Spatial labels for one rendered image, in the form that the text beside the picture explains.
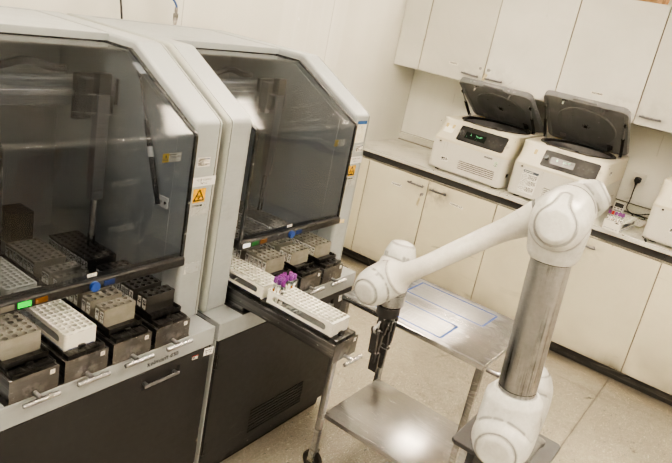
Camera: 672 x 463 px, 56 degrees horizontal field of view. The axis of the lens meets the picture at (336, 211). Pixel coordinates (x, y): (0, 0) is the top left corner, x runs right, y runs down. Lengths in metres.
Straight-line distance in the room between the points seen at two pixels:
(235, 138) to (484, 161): 2.46
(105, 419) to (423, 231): 2.96
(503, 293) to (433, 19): 1.99
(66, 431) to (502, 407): 1.21
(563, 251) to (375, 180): 3.24
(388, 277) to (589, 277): 2.55
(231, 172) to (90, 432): 0.91
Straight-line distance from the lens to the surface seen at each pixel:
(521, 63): 4.52
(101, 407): 2.10
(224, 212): 2.21
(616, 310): 4.22
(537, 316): 1.68
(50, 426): 2.02
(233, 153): 2.15
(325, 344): 2.15
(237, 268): 2.40
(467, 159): 4.36
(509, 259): 4.34
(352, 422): 2.72
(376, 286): 1.77
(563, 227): 1.54
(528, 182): 4.22
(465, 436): 2.09
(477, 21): 4.67
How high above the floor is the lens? 1.86
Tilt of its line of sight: 18 degrees down
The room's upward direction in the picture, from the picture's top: 11 degrees clockwise
